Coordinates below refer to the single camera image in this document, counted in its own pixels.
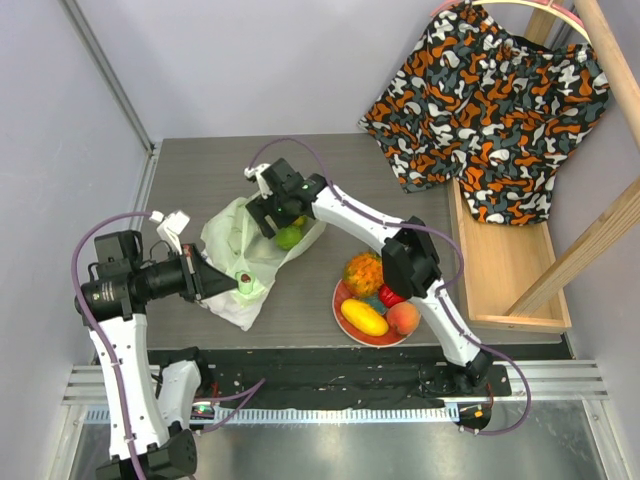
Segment light green plastic bag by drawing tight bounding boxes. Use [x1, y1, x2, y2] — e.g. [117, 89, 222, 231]
[200, 197, 326, 331]

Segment wooden tray frame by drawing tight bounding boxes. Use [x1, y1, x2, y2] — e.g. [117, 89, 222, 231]
[448, 1, 639, 333]

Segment fake peach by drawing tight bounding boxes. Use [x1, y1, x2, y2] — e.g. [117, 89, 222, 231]
[386, 302, 421, 336]

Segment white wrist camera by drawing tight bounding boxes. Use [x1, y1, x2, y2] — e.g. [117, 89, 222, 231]
[244, 163, 272, 199]
[149, 210, 190, 254]

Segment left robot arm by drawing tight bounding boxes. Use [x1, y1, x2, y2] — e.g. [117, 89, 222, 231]
[75, 227, 237, 479]

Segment camouflage patterned shorts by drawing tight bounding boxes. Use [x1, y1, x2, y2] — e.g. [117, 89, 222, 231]
[359, 1, 610, 226]

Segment orange fake pineapple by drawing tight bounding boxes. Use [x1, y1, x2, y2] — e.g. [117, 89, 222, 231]
[343, 252, 384, 298]

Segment wooden hoop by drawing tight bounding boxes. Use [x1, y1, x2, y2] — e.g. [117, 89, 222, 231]
[430, 0, 586, 31]

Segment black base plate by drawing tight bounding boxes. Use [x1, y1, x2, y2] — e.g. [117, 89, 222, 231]
[92, 344, 574, 409]

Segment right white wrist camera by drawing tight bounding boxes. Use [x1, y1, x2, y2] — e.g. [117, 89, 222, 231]
[244, 163, 272, 199]

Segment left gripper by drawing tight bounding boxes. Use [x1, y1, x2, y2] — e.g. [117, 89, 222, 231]
[134, 241, 237, 300]

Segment fake yellow lemon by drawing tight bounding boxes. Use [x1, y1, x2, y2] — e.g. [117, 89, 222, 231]
[340, 298, 389, 337]

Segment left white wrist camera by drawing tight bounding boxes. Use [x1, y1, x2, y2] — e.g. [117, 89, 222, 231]
[149, 210, 190, 254]

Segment perforated metal rail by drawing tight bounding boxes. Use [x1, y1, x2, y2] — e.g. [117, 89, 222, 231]
[84, 403, 460, 426]

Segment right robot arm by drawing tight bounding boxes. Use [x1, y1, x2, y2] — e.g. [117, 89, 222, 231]
[244, 159, 493, 395]

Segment fake green lime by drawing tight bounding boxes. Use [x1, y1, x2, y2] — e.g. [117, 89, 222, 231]
[275, 225, 303, 251]

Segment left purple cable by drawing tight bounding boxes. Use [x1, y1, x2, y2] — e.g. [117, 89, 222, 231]
[70, 211, 267, 480]

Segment red fake pepper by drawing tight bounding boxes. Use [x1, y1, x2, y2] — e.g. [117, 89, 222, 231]
[378, 284, 406, 308]

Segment fake mango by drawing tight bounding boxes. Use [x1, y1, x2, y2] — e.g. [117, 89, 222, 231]
[293, 216, 307, 227]

